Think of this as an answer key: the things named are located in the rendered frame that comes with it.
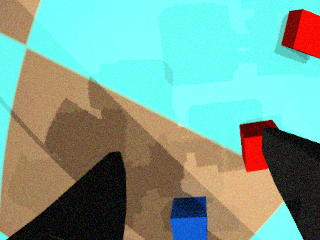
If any blue cube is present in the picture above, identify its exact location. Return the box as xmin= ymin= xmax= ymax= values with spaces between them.
xmin=169 ymin=196 xmax=208 ymax=240

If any red cube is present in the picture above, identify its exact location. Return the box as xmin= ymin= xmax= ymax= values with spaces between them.
xmin=281 ymin=9 xmax=320 ymax=59
xmin=240 ymin=120 xmax=277 ymax=173

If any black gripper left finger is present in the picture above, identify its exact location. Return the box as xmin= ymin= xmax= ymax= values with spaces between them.
xmin=5 ymin=152 xmax=127 ymax=240

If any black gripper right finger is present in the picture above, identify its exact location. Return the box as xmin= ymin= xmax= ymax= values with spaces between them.
xmin=261 ymin=128 xmax=320 ymax=240

